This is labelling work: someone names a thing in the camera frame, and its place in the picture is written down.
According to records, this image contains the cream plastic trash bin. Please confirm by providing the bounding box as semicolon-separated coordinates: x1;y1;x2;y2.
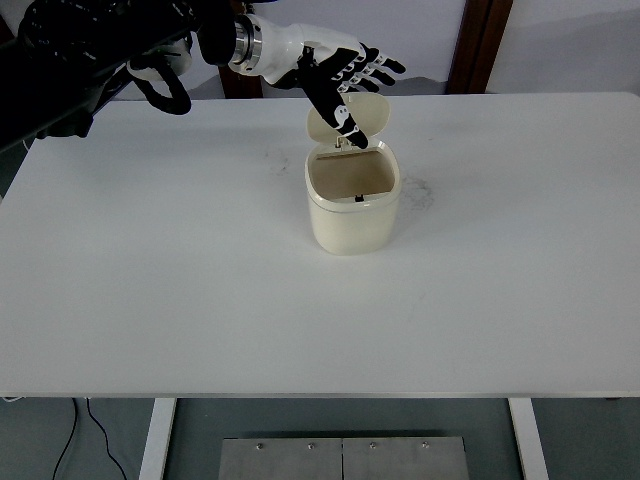
304;89;401;256

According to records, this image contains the white table leg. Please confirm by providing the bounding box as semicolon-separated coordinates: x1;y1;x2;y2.
138;398;177;480
508;398;550;480

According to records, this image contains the thin black floor cable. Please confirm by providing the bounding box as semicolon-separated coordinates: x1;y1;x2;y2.
85;397;126;480
52;398;79;480

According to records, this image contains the grey metal plate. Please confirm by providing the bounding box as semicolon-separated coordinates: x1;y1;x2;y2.
218;437;344;480
341;436;469;480

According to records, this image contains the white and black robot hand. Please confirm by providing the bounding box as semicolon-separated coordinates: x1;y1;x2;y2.
259;22;407;150

